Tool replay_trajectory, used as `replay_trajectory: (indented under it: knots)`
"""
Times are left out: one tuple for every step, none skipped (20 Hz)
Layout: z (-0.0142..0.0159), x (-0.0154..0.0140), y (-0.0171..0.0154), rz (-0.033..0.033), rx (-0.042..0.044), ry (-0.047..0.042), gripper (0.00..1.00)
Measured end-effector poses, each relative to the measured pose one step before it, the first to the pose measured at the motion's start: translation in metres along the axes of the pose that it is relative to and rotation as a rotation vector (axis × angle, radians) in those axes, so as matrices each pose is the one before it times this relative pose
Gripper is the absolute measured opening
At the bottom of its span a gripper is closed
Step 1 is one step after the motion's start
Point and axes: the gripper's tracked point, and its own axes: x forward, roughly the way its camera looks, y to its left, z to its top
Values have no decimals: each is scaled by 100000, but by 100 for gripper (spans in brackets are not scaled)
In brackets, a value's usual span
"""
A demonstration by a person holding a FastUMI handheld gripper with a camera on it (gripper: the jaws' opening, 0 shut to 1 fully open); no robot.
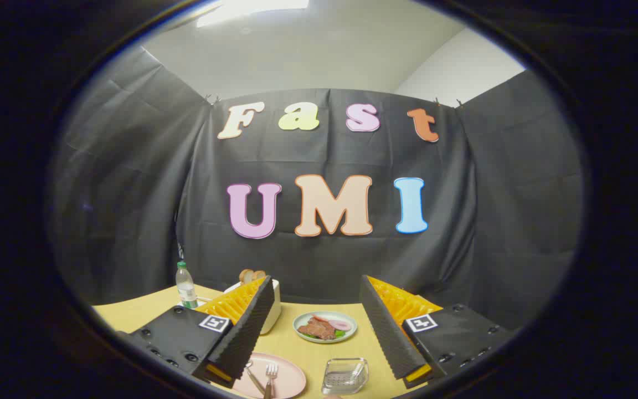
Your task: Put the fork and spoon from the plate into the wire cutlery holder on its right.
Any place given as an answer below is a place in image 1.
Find pink round plate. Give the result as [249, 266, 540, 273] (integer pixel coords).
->
[230, 352, 307, 399]

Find metal wire cutlery basket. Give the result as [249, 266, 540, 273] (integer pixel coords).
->
[322, 357, 369, 395]

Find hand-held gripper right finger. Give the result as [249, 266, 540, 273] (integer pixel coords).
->
[359, 274, 519, 388]

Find metal fork with wooden handle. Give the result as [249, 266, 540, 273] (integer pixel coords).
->
[264, 363, 279, 399]

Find light green plate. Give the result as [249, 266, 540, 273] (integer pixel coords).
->
[293, 311, 358, 344]

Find cream white toaster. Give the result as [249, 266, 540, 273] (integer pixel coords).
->
[224, 279, 282, 335]

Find cooked brown meat slices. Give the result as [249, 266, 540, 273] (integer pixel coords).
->
[297, 315, 337, 340]

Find metal spoon with wooden handle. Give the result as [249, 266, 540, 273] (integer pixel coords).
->
[246, 360, 267, 395]

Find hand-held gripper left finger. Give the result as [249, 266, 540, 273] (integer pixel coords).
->
[117, 275, 275, 388]

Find clear plastic water bottle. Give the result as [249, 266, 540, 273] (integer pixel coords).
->
[176, 262, 198, 309]

